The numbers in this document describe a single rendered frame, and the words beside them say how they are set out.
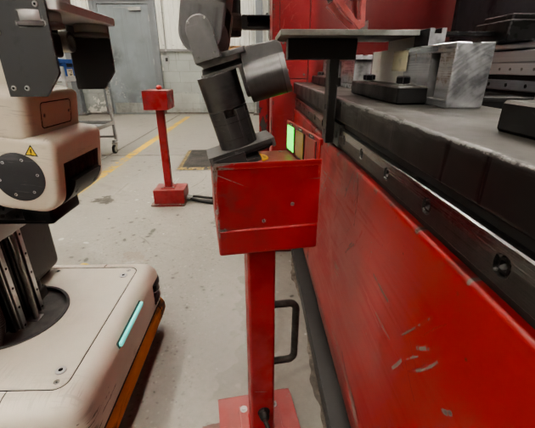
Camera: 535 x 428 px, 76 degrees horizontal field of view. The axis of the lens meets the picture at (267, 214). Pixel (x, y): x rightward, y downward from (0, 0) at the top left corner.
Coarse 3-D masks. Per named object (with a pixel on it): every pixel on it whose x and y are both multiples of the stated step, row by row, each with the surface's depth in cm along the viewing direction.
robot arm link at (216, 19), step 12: (180, 0) 43; (192, 0) 43; (204, 0) 43; (216, 0) 43; (228, 0) 45; (180, 12) 44; (192, 12) 44; (204, 12) 44; (216, 12) 43; (228, 12) 47; (180, 24) 44; (216, 24) 44; (228, 24) 48; (180, 36) 44; (216, 36) 44; (228, 36) 49
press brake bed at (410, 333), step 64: (320, 128) 100; (320, 192) 96; (384, 192) 50; (448, 192) 34; (320, 256) 97; (384, 256) 49; (448, 256) 33; (512, 256) 24; (320, 320) 130; (384, 320) 49; (448, 320) 32; (512, 320) 25; (320, 384) 105; (384, 384) 49; (448, 384) 33; (512, 384) 24
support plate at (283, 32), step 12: (276, 36) 75; (288, 36) 65; (300, 36) 65; (312, 36) 65; (324, 36) 65; (336, 36) 65; (348, 36) 65; (360, 36) 65; (372, 36) 65; (384, 36) 65; (396, 36) 65; (408, 36) 65
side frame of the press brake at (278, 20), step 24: (288, 0) 142; (312, 0) 143; (384, 0) 144; (408, 0) 144; (432, 0) 144; (456, 0) 144; (288, 24) 146; (312, 24) 146; (336, 24) 146; (384, 24) 147; (408, 24) 147; (432, 24) 148; (360, 48) 150; (384, 48) 151; (312, 72) 154; (288, 96) 157
